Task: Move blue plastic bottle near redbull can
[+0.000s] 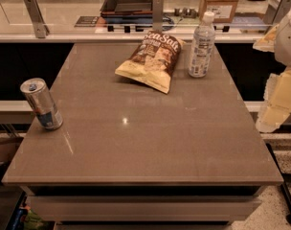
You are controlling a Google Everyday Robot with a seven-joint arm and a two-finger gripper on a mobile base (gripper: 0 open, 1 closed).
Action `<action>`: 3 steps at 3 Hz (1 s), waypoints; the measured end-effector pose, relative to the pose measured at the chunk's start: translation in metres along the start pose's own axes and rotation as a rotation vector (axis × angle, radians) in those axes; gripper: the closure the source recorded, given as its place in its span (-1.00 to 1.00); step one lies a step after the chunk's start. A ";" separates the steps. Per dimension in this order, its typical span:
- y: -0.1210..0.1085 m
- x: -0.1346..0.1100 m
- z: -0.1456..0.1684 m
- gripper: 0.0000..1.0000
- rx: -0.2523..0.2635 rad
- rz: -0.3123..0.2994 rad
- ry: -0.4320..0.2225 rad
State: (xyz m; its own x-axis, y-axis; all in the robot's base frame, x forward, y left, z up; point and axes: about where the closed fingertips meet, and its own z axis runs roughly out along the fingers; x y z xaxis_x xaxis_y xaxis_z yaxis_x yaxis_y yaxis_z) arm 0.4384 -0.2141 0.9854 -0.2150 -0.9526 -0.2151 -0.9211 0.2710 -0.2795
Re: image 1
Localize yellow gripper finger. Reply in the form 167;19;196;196
256;67;291;133
253;25;278;53

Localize clear plastic water bottle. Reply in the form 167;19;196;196
189;11;215;78

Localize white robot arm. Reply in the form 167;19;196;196
253;9;291;133

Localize silver blue redbull can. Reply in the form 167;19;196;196
20;78;63;130

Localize brown cardboard box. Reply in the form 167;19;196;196
198;0;239;23

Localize sea salt chips bag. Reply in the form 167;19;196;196
115;31;185;94

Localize dark open tray box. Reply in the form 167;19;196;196
101;0;153;15

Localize grey table drawer unit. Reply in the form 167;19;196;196
27;195;261;223

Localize blue green items below table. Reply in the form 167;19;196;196
6;207;50;230

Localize right metal glass bracket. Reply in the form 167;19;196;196
263;0;291;25

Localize metal glass bracket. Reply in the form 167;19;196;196
263;0;291;25
152;0;164;32
23;0;50;38

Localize middle metal glass bracket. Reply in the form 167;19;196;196
152;0;164;32

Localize left metal glass bracket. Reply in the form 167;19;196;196
23;0;50;38

